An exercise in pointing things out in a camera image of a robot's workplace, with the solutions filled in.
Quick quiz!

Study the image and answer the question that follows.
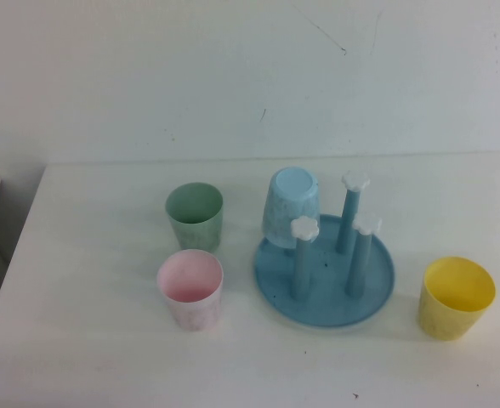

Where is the yellow plastic cup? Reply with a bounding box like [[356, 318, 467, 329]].
[[417, 255, 498, 343]]

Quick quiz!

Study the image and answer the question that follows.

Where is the light blue plastic cup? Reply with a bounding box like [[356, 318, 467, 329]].
[[261, 167, 322, 249]]

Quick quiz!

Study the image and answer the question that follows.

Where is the green plastic cup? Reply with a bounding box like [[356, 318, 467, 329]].
[[165, 182, 225, 252]]

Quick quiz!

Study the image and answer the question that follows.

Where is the pink plastic cup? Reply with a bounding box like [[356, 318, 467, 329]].
[[156, 249, 225, 334]]

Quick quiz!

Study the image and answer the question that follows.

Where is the blue cup stand with pegs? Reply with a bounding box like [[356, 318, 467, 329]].
[[253, 170, 396, 329]]

